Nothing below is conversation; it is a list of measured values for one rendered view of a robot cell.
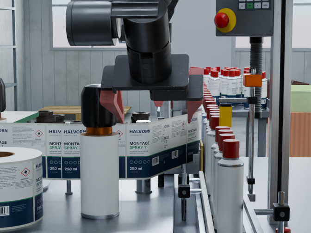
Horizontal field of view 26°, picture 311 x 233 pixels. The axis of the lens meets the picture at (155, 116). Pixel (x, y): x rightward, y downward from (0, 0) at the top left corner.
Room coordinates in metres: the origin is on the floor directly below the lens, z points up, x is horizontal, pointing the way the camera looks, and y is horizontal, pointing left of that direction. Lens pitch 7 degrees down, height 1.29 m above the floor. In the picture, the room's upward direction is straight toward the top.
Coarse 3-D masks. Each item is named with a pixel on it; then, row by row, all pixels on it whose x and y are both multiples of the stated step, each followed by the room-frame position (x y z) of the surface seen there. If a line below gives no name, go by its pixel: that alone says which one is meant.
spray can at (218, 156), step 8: (224, 136) 1.37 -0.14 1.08; (232, 136) 1.37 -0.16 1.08; (216, 160) 1.37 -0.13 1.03; (216, 168) 1.37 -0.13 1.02; (216, 176) 1.37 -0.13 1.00; (216, 184) 1.37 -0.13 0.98; (216, 192) 1.37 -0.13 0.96; (216, 200) 1.37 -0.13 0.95; (216, 208) 1.37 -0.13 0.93; (216, 216) 1.37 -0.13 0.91; (216, 224) 1.37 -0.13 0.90
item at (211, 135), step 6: (216, 120) 1.68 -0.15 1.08; (216, 126) 1.68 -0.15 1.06; (210, 132) 1.68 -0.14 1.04; (210, 138) 1.68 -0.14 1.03; (210, 144) 1.68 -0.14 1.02; (210, 150) 1.68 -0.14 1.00; (210, 156) 1.68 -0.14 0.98; (210, 162) 1.68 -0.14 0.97; (210, 168) 1.68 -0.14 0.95; (210, 174) 1.68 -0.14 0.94; (210, 180) 1.68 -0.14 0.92; (210, 186) 1.68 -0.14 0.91; (210, 192) 1.68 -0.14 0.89
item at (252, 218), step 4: (244, 192) 1.38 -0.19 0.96; (244, 196) 1.35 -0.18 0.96; (244, 200) 1.32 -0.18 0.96; (248, 200) 1.32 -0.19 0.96; (244, 204) 1.30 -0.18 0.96; (248, 204) 1.28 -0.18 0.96; (248, 208) 1.25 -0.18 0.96; (252, 208) 1.25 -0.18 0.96; (248, 212) 1.23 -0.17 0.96; (252, 212) 1.22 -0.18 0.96; (248, 216) 1.23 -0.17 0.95; (252, 216) 1.20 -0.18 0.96; (256, 216) 1.20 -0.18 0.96; (252, 220) 1.17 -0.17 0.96; (256, 220) 1.17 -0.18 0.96; (252, 224) 1.16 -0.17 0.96; (256, 224) 1.15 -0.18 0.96; (252, 228) 1.16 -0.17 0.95; (256, 228) 1.12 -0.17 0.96; (260, 228) 1.12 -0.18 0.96; (256, 232) 1.10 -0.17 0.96; (260, 232) 1.10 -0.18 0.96
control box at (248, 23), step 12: (216, 0) 1.69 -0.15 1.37; (228, 0) 1.67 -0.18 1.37; (216, 12) 1.69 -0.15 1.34; (228, 12) 1.67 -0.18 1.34; (240, 12) 1.65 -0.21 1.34; (252, 12) 1.63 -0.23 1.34; (264, 12) 1.61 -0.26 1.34; (228, 24) 1.67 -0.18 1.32; (240, 24) 1.65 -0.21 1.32; (252, 24) 1.63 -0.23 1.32; (264, 24) 1.61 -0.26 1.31; (228, 36) 1.68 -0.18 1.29; (240, 36) 1.66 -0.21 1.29; (252, 36) 1.64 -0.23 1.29; (264, 36) 1.62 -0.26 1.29
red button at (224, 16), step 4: (220, 12) 1.66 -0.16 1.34; (216, 16) 1.66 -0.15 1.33; (220, 16) 1.65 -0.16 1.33; (224, 16) 1.65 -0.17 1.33; (216, 20) 1.66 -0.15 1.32; (220, 20) 1.65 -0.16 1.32; (224, 20) 1.65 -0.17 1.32; (228, 20) 1.65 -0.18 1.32; (216, 24) 1.66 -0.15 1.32; (220, 24) 1.65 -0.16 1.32; (224, 24) 1.65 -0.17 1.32
